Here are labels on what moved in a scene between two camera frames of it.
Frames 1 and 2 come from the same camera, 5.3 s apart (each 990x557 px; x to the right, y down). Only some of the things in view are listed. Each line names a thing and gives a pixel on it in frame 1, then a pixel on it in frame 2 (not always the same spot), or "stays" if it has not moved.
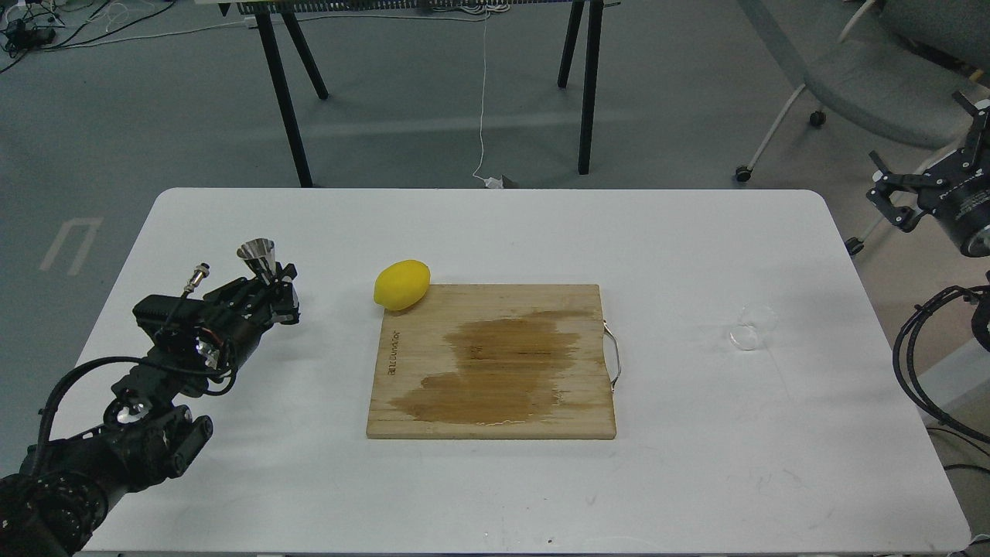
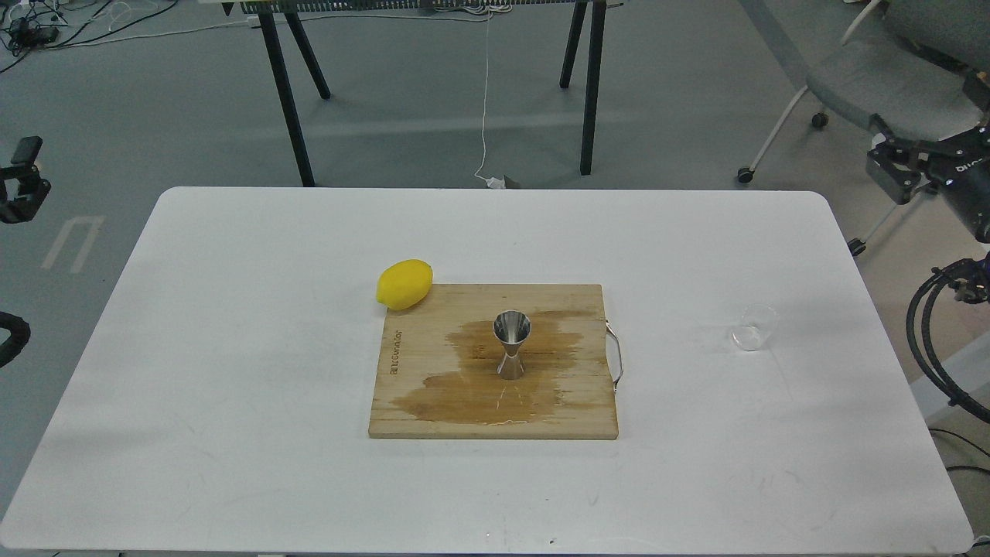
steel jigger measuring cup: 259,247 to 511,327
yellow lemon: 401,284 stays
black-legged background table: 274,15 stays
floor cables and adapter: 32,26 stays
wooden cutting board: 493,361 stays
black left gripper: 224,326 to 32,190
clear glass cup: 754,320 stays
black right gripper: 963,205 to 958,166
